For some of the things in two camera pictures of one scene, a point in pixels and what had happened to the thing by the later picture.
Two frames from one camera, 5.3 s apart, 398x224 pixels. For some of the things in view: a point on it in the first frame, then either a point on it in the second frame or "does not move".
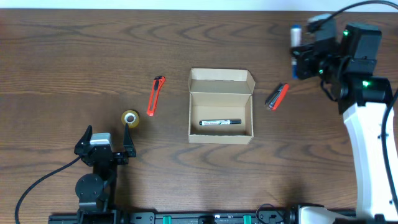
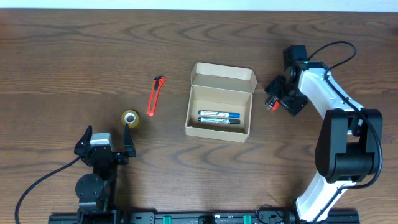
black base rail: [290, 216] does not move
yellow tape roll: [130, 117] does not move
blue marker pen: [295, 40] to [220, 114]
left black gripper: [120, 160] does not move
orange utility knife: [158, 81] does not move
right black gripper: [303, 57] to [290, 106]
